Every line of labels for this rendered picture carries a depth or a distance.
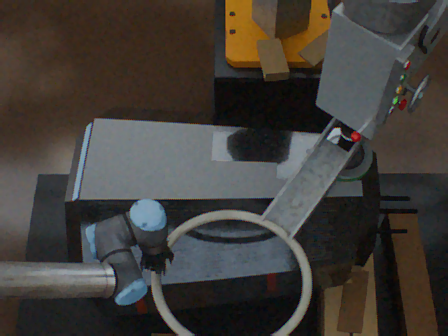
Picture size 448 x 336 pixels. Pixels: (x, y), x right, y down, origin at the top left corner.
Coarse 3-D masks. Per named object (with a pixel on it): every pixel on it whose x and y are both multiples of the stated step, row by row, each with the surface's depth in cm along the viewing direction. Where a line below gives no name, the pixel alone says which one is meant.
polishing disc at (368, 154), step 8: (336, 128) 209; (336, 136) 207; (368, 144) 205; (360, 152) 203; (368, 152) 203; (352, 160) 202; (360, 160) 202; (368, 160) 202; (352, 168) 200; (360, 168) 200; (344, 176) 198; (352, 176) 198
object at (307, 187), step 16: (320, 144) 188; (304, 160) 185; (320, 160) 189; (336, 160) 188; (304, 176) 188; (320, 176) 187; (336, 176) 182; (288, 192) 187; (304, 192) 186; (320, 192) 181; (272, 208) 183; (288, 208) 185; (304, 208) 184; (288, 224) 184; (304, 224) 182
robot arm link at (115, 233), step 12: (120, 216) 147; (96, 228) 144; (108, 228) 144; (120, 228) 145; (96, 240) 143; (108, 240) 142; (120, 240) 143; (132, 240) 146; (96, 252) 143; (108, 252) 140
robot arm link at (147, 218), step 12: (144, 204) 148; (156, 204) 148; (132, 216) 145; (144, 216) 146; (156, 216) 146; (132, 228) 145; (144, 228) 145; (156, 228) 146; (144, 240) 148; (156, 240) 151
